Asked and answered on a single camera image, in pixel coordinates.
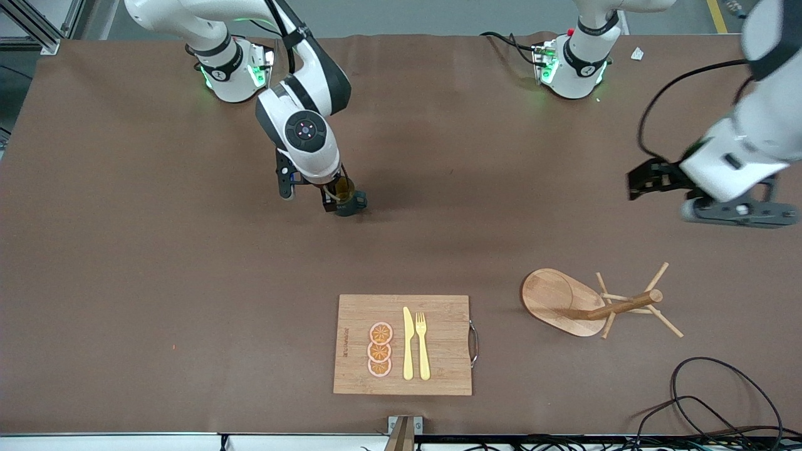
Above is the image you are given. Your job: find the bamboo cutting board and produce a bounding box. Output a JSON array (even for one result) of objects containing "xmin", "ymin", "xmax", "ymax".
[{"xmin": 333, "ymin": 294, "xmax": 480, "ymax": 397}]

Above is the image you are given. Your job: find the wooden cup rack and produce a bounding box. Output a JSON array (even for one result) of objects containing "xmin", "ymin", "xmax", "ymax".
[{"xmin": 521, "ymin": 262, "xmax": 685, "ymax": 340}]

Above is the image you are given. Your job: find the dark teal ribbed cup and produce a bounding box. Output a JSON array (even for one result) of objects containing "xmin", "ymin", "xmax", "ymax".
[{"xmin": 332, "ymin": 177, "xmax": 369, "ymax": 217}]

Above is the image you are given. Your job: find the metal table bracket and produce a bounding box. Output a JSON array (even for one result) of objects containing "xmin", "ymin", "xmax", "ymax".
[{"xmin": 383, "ymin": 415, "xmax": 424, "ymax": 451}]

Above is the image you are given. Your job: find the black right base cable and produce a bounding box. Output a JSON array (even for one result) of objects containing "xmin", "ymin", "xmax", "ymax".
[{"xmin": 235, "ymin": 18, "xmax": 295, "ymax": 75}]

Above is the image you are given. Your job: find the aluminium frame profile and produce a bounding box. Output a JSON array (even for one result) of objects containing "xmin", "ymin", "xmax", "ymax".
[{"xmin": 0, "ymin": 0, "xmax": 85, "ymax": 56}]

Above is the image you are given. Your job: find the yellow plastic fork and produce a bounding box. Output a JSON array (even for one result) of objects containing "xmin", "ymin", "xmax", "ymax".
[{"xmin": 415, "ymin": 312, "xmax": 432, "ymax": 381}]

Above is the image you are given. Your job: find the black looped cable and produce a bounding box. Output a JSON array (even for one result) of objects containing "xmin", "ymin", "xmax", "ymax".
[{"xmin": 670, "ymin": 357, "xmax": 784, "ymax": 439}]

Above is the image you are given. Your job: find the black base cable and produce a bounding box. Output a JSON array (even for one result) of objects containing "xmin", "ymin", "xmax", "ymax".
[
  {"xmin": 481, "ymin": 31, "xmax": 541, "ymax": 67},
  {"xmin": 235, "ymin": 18, "xmax": 295, "ymax": 75}
]

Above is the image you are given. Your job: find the yellow plastic knife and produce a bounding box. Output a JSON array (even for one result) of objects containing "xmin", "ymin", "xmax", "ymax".
[{"xmin": 402, "ymin": 306, "xmax": 415, "ymax": 381}]

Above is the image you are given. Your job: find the black left base cable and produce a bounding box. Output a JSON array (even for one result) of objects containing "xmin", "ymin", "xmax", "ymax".
[{"xmin": 481, "ymin": 31, "xmax": 541, "ymax": 67}]

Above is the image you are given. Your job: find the black thin floor cable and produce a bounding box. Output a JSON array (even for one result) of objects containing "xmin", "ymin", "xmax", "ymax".
[{"xmin": 632, "ymin": 396, "xmax": 802, "ymax": 451}]

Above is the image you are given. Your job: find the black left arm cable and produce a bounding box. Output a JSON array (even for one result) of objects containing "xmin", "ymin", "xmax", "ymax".
[{"xmin": 637, "ymin": 59, "xmax": 754, "ymax": 161}]

